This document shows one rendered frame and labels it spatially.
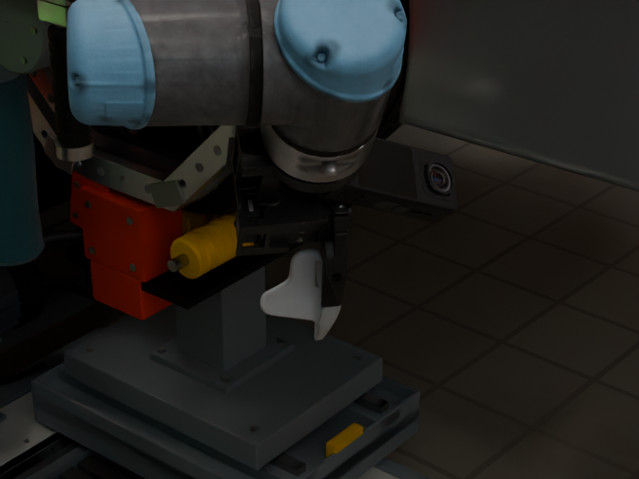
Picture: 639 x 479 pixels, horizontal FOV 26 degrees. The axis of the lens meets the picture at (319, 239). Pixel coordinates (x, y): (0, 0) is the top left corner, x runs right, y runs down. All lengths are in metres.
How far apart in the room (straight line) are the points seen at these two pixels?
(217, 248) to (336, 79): 1.07
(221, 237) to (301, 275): 0.83
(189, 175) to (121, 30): 0.97
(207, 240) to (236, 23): 1.04
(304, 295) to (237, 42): 0.29
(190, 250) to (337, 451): 0.41
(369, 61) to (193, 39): 0.10
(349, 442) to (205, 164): 0.54
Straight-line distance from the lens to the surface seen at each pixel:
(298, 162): 0.87
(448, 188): 0.99
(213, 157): 1.71
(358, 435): 2.07
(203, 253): 1.81
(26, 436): 2.27
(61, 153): 1.54
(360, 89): 0.79
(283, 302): 1.02
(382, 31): 0.78
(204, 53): 0.79
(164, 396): 2.07
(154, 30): 0.79
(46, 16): 1.50
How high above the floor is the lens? 1.36
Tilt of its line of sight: 27 degrees down
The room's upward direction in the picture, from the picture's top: straight up
